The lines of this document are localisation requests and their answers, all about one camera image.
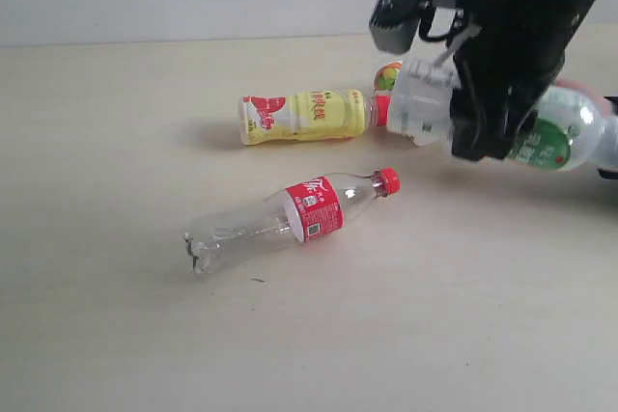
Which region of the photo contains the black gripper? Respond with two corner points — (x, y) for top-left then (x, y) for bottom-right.
(450, 0), (596, 161)

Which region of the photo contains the green label bottle white cap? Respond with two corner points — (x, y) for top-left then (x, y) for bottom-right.
(387, 59), (617, 177)

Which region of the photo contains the yellow drink bottle red cap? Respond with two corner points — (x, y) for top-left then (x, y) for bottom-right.
(238, 89), (390, 146)

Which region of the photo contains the clear cola bottle red label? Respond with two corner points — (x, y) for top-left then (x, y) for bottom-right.
(183, 168), (401, 275)

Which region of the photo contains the open human hand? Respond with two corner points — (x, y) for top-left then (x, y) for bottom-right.
(554, 77), (618, 170)

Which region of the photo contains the black cable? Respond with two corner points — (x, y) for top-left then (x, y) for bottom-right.
(415, 1), (479, 44)

